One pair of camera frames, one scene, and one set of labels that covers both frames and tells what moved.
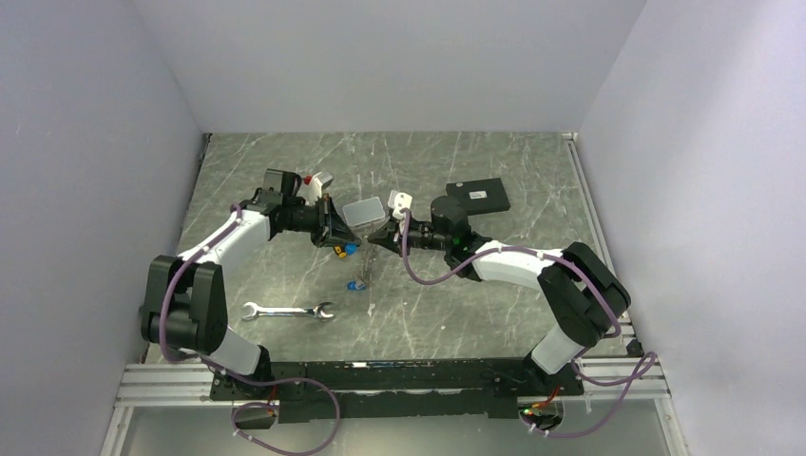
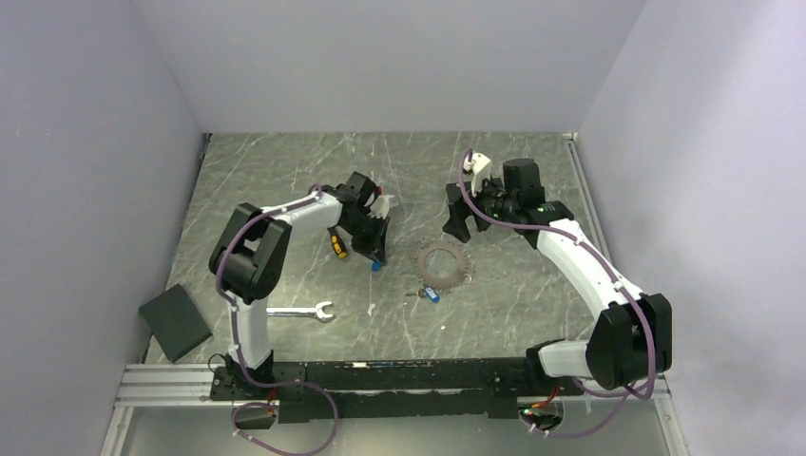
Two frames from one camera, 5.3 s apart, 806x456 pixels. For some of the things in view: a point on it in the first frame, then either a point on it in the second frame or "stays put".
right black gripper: (385, 237) to (456, 225)
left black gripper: (331, 230) to (375, 245)
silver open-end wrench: (258, 311) stays put
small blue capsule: (354, 286) to (429, 292)
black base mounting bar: (340, 391) stays put
